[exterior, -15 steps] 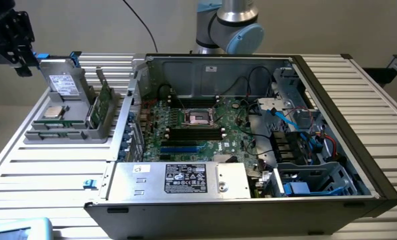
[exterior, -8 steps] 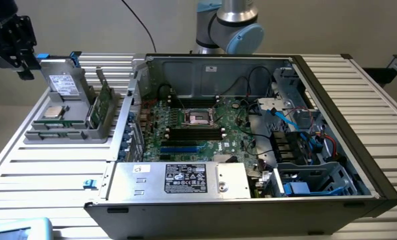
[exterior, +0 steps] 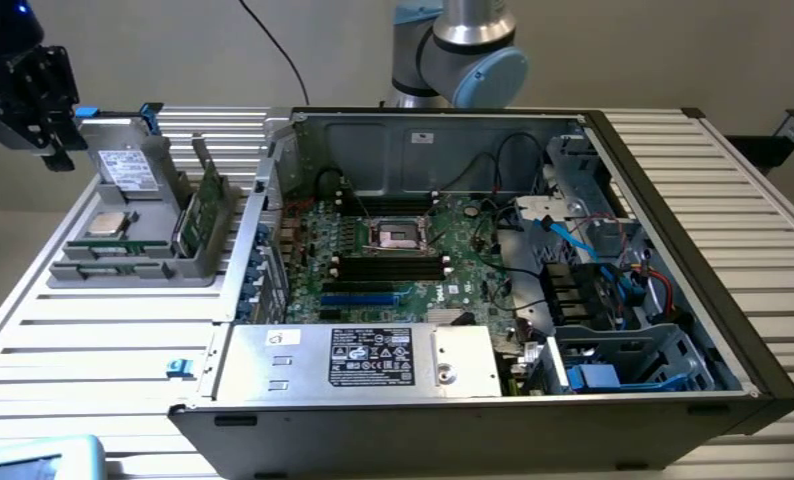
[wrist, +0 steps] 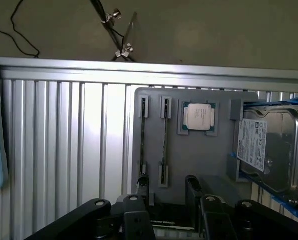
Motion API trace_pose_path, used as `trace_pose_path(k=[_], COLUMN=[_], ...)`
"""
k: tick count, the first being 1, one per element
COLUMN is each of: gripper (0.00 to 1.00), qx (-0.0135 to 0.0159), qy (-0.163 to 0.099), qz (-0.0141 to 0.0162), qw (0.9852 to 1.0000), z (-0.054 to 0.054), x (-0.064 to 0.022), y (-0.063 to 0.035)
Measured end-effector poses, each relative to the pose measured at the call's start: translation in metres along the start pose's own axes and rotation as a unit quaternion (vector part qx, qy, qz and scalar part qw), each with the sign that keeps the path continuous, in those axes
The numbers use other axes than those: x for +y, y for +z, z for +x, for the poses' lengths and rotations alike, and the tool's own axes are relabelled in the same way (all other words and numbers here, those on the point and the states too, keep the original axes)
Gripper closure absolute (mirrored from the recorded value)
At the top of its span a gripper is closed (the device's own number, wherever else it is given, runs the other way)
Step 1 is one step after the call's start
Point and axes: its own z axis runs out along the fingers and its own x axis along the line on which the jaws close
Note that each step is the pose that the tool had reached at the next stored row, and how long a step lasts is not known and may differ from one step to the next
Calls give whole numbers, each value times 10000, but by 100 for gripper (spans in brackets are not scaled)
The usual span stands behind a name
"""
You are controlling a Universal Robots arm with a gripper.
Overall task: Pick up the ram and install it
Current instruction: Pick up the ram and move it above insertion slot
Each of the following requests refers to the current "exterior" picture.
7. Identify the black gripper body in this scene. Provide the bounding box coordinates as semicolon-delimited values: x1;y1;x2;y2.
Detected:
0;44;91;173

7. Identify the green RAM stick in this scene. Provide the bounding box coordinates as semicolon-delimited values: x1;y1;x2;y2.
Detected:
65;239;170;259
74;262;142;278

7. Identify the hard disk with blue carrier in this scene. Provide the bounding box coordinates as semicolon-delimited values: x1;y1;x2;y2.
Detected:
73;102;165;195

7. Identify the silver CPU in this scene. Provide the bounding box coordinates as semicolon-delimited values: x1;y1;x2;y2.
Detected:
82;211;134;239

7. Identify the grey parts rack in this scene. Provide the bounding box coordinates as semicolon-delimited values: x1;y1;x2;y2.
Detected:
45;130;250;290

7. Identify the green graphics card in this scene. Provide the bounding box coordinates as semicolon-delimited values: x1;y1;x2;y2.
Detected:
173;137;231;258

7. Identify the CPU socket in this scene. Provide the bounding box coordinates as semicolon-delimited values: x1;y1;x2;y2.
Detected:
365;217;432;250

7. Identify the long black expansion slot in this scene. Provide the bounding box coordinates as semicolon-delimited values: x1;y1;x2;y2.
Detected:
320;280;405;294

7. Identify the blue expansion slot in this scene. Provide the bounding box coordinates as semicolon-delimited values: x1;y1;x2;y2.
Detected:
318;293;400;308

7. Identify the silver power supply unit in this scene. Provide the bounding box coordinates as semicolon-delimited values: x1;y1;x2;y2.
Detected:
211;323;504;401

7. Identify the green motherboard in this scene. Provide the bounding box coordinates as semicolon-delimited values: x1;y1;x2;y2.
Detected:
281;193;525;327

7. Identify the teal box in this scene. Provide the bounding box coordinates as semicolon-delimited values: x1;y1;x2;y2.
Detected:
0;433;107;480

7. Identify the silver chipset heat sink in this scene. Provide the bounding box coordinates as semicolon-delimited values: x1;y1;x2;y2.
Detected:
426;306;472;327

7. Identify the silver disk bay cage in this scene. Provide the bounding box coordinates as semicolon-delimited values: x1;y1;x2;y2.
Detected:
512;132;645;262

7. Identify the black open PC case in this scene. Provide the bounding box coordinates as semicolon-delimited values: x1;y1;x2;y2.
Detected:
167;105;794;480

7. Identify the black case fan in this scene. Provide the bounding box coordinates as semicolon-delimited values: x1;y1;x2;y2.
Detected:
541;261;634;332

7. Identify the blue disk carrier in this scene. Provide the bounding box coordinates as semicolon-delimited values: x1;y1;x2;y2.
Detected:
564;363;624;392

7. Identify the black wall cable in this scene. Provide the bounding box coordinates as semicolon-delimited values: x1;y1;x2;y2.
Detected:
237;0;312;107

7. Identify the thin black case wire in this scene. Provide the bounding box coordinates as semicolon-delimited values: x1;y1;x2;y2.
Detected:
434;131;545;195

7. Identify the blue SATA wire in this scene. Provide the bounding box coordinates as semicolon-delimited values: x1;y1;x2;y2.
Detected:
532;216;602;262

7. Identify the red wire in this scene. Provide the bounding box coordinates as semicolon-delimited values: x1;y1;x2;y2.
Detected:
642;271;678;322

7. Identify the grey disk bay frame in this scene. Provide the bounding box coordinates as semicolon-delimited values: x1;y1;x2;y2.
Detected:
545;322;728;397

